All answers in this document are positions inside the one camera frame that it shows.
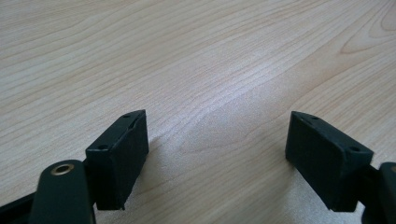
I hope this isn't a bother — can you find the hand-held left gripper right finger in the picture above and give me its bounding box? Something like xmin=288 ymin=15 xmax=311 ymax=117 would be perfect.
xmin=285 ymin=110 xmax=375 ymax=213

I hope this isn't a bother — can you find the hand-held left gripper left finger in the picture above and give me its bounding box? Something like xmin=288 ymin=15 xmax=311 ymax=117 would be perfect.
xmin=85 ymin=109 xmax=149 ymax=211

